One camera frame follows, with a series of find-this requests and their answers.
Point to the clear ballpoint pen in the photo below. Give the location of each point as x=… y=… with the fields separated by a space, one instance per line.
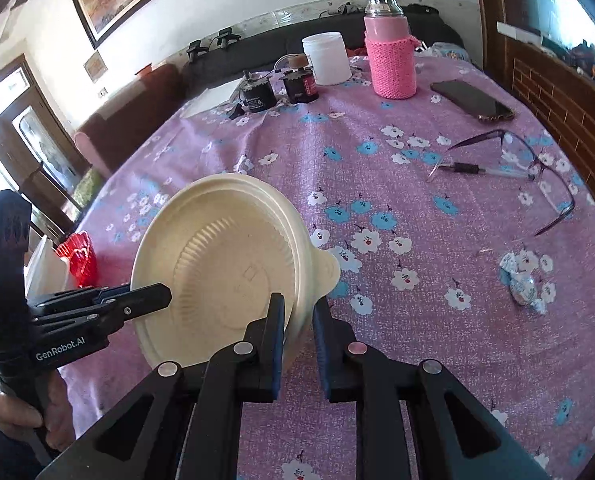
x=465 y=167

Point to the cream ribbed bowl with tab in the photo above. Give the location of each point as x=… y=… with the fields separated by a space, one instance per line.
x=217 y=260

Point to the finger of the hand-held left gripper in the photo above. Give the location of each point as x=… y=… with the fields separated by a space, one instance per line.
x=77 y=297
x=137 y=302

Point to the windowsill clutter of tools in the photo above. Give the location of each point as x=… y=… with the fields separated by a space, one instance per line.
x=582 y=55

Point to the white wrapped candy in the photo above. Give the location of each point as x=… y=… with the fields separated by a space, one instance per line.
x=522 y=287

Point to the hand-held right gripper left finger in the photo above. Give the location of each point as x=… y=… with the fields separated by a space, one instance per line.
x=279 y=355

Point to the green patterned cushion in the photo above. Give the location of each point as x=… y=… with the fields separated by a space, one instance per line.
x=88 y=187

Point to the white plastic jar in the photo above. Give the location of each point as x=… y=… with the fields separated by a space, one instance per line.
x=327 y=60

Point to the brown sofa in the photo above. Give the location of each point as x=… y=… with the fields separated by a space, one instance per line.
x=127 y=110

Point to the black bag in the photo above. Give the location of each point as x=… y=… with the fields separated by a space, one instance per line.
x=437 y=25

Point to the white storage box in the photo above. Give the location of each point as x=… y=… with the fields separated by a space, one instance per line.
x=47 y=270

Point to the dark smartphone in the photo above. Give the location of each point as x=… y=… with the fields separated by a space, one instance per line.
x=470 y=100

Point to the small black ink bottle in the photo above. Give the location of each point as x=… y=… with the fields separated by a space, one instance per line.
x=257 y=97

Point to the small wall plaque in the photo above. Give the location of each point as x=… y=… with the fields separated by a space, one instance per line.
x=95 y=66

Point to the red plastic basket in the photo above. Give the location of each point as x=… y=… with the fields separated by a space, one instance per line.
x=79 y=260

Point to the person's left hand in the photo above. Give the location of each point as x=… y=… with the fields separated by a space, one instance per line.
x=14 y=412

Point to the small dark bottle red label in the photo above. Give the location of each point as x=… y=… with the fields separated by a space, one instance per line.
x=301 y=87

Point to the long white box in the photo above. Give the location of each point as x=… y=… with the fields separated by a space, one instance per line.
x=517 y=31

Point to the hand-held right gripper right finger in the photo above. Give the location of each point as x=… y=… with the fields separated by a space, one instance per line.
x=322 y=360

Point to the black clip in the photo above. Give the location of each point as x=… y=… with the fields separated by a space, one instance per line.
x=227 y=36
x=196 y=50

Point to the pink bottle with knitted sleeve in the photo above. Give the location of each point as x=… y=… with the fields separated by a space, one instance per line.
x=390 y=65

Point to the purple-framed eyeglasses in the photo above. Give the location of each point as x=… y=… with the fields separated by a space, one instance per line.
x=517 y=145

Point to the white paper sheet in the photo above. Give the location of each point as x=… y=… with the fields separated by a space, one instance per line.
x=207 y=102

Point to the black sofa backrest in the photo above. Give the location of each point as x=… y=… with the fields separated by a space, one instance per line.
x=257 y=50

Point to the wooden glazed door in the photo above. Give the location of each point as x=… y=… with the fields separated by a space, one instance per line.
x=32 y=105

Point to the wooden brick-pattern ledge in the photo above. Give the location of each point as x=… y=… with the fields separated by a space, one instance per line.
x=552 y=95

